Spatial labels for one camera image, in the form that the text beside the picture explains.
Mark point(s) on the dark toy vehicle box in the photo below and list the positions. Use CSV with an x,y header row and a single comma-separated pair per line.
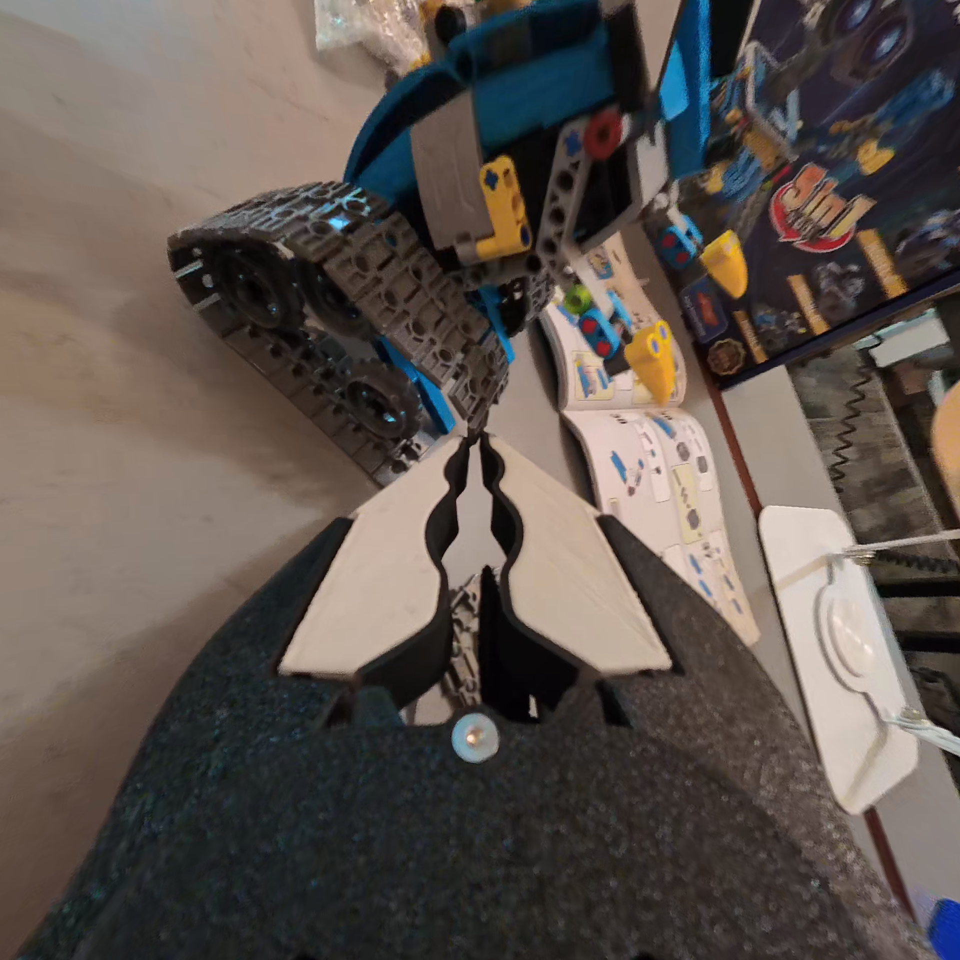
x,y
840,187

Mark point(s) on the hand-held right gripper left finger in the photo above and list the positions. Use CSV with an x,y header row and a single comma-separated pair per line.
x,y
367,592

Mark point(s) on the blue toy vehicle with wheels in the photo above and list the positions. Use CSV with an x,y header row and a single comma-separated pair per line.
x,y
540,82

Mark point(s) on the pile of grey links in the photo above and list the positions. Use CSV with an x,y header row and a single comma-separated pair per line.
x,y
465,637

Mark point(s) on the grey desk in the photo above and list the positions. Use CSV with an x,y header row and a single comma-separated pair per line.
x,y
150,300

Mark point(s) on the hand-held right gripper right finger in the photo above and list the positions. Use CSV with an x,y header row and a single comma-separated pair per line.
x,y
577,592

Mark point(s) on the blue storage bin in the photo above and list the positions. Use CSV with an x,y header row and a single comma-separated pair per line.
x,y
945,930

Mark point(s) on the white laptop stand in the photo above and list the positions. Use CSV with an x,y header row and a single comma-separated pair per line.
x,y
825,637

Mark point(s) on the open instruction booklet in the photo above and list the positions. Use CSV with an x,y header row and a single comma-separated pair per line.
x,y
660,480

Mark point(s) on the bubble wrap bag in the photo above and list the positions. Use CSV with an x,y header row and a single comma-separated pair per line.
x,y
360,30

